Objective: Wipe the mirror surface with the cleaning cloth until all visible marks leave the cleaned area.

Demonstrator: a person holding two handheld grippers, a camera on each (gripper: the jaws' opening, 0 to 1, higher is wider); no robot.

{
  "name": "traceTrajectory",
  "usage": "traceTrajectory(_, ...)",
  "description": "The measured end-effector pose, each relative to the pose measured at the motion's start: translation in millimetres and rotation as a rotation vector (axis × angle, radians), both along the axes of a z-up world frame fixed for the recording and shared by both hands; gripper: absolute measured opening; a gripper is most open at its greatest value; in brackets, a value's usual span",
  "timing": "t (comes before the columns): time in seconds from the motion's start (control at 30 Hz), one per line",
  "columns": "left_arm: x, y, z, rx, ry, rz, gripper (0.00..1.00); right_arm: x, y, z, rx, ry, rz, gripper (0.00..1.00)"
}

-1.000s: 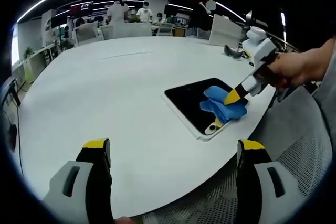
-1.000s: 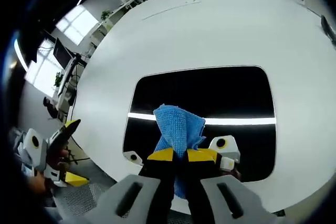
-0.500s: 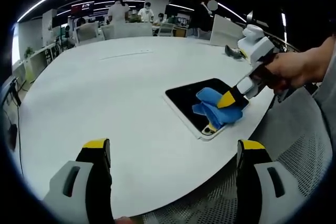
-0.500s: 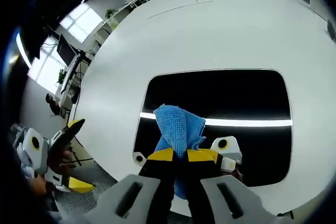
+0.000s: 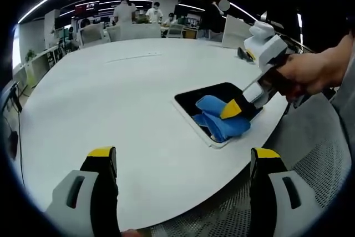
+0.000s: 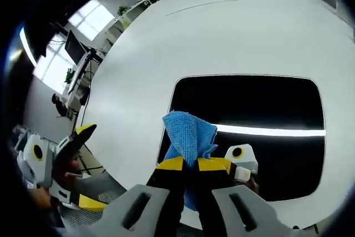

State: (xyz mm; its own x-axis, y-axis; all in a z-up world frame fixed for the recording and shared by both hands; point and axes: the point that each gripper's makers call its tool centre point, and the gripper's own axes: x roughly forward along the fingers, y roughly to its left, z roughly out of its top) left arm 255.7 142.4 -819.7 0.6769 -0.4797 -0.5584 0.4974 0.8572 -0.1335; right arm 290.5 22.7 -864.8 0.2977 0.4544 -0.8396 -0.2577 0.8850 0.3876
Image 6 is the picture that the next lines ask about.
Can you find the grey mesh office chair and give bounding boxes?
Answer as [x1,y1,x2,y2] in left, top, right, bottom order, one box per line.
[57,174,320,237]

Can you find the white side desk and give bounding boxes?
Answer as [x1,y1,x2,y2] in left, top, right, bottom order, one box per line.
[68,51,106,102]

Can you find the person's left hand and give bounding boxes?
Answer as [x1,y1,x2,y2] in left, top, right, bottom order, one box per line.
[26,186,56,212]

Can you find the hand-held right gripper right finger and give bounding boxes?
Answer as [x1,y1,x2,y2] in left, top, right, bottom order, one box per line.
[194,157,303,237]

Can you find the blue cleaning cloth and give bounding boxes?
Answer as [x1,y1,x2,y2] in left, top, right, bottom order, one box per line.
[162,110,219,211]

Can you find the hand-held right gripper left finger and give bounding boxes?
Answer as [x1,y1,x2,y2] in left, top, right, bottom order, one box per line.
[83,157,186,237]

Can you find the large dark monitor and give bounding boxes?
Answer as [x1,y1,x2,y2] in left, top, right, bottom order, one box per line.
[65,29,87,62]

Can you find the black tablet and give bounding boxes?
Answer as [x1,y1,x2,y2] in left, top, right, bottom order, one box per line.
[156,74,327,203]

